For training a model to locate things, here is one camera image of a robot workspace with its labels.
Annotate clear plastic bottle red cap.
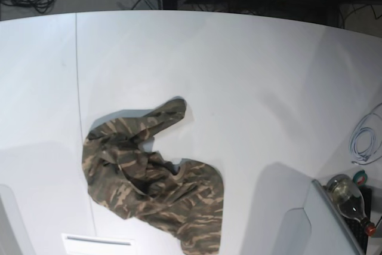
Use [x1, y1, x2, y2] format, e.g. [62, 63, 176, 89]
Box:
[326, 174, 377, 236]

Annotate white coiled cable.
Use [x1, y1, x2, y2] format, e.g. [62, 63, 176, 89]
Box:
[349, 111, 382, 165]

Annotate camouflage t-shirt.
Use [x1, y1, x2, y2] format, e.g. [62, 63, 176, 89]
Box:
[82, 98, 224, 254]

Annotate green tape roll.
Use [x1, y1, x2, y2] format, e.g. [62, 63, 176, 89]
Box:
[353, 170, 368, 187]

